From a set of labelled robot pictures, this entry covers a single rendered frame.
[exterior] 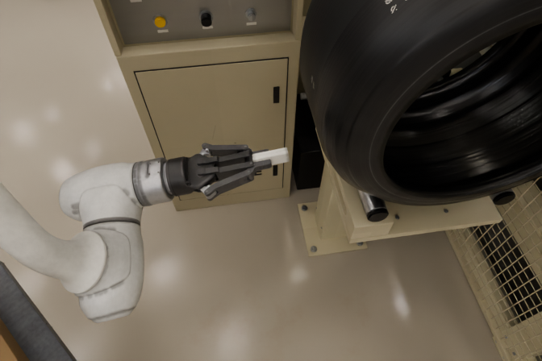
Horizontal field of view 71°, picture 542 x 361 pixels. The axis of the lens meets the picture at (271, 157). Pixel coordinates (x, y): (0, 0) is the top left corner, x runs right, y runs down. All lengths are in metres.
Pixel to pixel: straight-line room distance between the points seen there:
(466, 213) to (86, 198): 0.83
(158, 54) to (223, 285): 0.98
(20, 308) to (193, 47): 0.81
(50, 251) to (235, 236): 1.21
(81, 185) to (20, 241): 0.19
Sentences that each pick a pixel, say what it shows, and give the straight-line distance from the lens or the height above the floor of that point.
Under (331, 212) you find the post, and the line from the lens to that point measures 1.56.
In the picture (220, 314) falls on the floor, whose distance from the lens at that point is 1.67.
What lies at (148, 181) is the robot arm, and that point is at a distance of 0.75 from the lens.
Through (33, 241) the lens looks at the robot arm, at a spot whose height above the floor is 1.09.
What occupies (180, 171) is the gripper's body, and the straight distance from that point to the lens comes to 0.74.
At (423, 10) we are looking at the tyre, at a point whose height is 1.36.
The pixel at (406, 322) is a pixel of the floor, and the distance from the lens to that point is 1.74.
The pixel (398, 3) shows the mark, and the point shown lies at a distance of 0.51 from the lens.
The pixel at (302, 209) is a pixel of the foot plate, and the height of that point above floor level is 0.01.
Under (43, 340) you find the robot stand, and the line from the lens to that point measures 1.10.
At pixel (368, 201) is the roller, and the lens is 0.83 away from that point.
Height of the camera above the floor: 1.60
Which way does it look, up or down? 52 degrees down
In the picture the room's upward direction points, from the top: straight up
